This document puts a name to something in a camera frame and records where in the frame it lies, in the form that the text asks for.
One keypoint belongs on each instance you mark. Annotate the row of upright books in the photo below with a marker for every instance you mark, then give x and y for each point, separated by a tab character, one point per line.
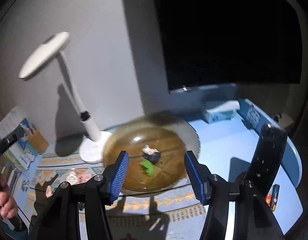
21	154

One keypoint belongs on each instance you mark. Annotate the patterned blue table mat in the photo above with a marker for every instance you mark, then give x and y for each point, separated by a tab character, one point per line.
95	210

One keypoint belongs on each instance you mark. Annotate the tissue box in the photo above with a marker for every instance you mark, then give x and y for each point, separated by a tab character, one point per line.
214	111

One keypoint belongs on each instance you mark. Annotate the cork pencil holder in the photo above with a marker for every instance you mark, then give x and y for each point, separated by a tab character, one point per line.
38	142

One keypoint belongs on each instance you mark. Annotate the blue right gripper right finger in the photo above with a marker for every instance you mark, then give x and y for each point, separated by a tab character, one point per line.
199	177

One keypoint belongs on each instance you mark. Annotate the small colourful box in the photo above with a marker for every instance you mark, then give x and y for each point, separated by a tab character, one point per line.
272	197

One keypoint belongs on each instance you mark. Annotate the person's left hand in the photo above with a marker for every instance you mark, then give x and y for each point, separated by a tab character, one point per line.
8	204

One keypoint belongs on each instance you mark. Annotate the amber ribbed glass bowl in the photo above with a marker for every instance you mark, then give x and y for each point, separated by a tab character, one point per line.
156	145

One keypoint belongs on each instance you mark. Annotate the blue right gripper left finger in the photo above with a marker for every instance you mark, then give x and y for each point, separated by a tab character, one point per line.
117	175

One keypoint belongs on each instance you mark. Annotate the penguin figurine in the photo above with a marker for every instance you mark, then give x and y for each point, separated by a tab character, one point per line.
151	154

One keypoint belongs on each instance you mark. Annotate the black monitor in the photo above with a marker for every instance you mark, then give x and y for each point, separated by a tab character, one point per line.
247	42

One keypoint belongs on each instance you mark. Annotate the pink capybara carton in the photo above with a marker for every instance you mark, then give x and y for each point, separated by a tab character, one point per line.
74	178

